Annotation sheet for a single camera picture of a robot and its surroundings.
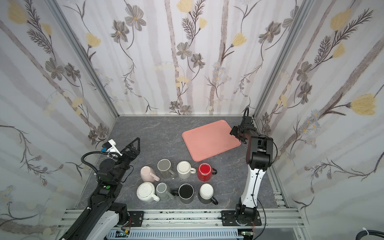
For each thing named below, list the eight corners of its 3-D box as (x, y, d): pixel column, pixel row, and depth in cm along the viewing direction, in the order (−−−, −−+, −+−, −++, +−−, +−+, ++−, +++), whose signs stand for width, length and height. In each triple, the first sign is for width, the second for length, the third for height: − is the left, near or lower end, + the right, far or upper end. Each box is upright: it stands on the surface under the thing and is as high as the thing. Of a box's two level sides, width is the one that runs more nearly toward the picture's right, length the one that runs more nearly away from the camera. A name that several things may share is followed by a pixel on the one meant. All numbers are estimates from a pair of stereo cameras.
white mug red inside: (175, 173, 92) (173, 167, 85) (183, 164, 96) (183, 158, 89) (186, 183, 88) (185, 178, 82) (195, 173, 92) (195, 168, 85)
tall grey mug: (159, 178, 90) (156, 170, 80) (161, 167, 94) (158, 158, 85) (173, 178, 90) (171, 171, 81) (174, 167, 94) (172, 158, 85)
